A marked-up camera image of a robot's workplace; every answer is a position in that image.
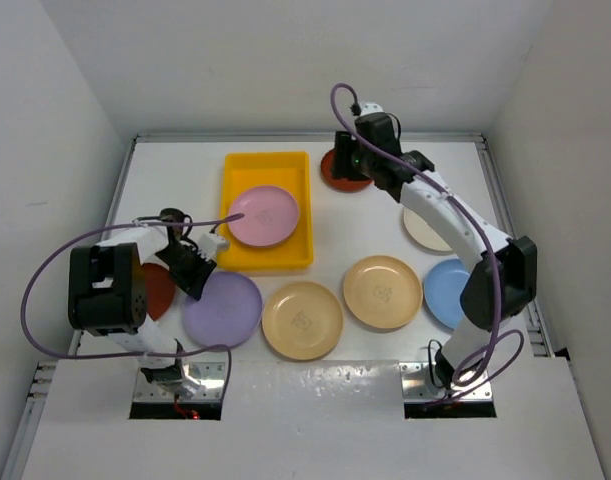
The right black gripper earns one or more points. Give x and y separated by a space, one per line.
343 145

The tan plate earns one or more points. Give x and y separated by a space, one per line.
302 321
382 292

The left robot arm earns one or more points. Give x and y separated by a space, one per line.
108 298

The dark red plate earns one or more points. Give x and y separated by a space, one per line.
341 185
160 290

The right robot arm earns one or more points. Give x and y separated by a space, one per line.
502 269

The cream white plate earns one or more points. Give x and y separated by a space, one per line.
420 231

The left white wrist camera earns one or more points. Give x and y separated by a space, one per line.
210 244

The yellow plastic bin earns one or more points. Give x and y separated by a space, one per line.
287 170

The metal base plate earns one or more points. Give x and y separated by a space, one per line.
205 380
418 388

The dark red plate top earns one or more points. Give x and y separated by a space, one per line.
341 185

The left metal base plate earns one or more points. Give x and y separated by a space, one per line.
205 380

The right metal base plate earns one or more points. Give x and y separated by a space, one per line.
418 388

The purple plate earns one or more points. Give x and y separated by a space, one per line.
228 312

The light blue plate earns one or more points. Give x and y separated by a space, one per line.
443 286

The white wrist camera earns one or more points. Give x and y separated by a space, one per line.
362 108
210 244

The dark red plate left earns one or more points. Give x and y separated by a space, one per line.
160 290

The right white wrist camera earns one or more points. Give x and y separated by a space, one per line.
362 108

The pink plate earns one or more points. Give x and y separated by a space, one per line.
270 216

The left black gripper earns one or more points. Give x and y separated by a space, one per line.
193 282

